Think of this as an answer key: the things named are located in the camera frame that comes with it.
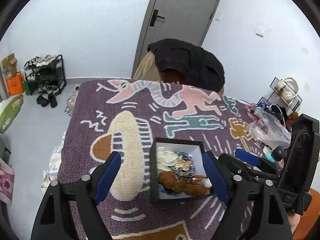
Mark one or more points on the pink cartoon cushion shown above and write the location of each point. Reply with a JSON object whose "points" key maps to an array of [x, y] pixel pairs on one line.
{"points": [[7, 175]]}

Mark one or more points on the orange paper bag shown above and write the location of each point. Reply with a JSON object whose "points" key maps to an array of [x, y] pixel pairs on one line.
{"points": [[15, 84]]}

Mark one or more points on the white wall switch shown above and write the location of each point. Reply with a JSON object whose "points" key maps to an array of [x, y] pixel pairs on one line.
{"points": [[261, 31]]}

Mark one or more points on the black door handle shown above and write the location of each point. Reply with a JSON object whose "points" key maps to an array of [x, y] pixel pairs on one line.
{"points": [[154, 17]]}

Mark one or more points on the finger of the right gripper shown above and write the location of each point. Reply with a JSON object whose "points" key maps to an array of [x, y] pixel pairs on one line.
{"points": [[252, 158], [254, 171]]}

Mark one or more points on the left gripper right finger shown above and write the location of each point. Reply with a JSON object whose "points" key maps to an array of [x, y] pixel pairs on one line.
{"points": [[268, 219]]}

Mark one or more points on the black jacket on chair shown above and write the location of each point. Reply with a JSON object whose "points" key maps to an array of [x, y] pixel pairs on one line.
{"points": [[187, 64]]}

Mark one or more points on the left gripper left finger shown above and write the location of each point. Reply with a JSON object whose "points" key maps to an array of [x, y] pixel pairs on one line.
{"points": [[54, 218]]}

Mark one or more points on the green floor mat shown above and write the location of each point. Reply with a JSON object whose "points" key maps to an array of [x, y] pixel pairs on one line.
{"points": [[10, 112]]}

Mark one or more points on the wire wall basket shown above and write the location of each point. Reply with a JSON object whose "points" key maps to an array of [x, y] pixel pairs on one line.
{"points": [[288, 91]]}

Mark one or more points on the clear plastic bag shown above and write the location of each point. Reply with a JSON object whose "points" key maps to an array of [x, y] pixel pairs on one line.
{"points": [[269, 130]]}

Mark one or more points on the purple patterned woven blanket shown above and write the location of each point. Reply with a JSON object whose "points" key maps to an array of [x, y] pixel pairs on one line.
{"points": [[126, 116]]}

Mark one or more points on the cartoon boy figurine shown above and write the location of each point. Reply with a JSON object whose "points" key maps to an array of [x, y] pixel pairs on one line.
{"points": [[274, 155]]}

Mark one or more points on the black jewelry box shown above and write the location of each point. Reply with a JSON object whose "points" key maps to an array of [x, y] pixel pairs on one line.
{"points": [[170, 186]]}

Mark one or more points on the cardboard box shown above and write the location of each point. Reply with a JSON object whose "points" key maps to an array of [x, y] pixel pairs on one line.
{"points": [[9, 68]]}

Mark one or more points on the grey door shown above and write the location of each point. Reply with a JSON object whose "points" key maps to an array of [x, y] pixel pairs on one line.
{"points": [[186, 20]]}

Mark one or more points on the black shoe rack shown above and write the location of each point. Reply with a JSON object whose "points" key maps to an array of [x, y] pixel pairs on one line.
{"points": [[44, 75]]}

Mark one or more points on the striped sneaker on floor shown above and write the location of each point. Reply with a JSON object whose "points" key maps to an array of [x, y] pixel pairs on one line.
{"points": [[72, 100]]}

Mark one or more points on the right hand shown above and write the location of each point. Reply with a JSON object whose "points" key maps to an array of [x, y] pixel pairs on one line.
{"points": [[294, 220]]}

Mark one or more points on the black slippers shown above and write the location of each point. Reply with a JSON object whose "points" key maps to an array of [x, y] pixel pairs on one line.
{"points": [[50, 100]]}

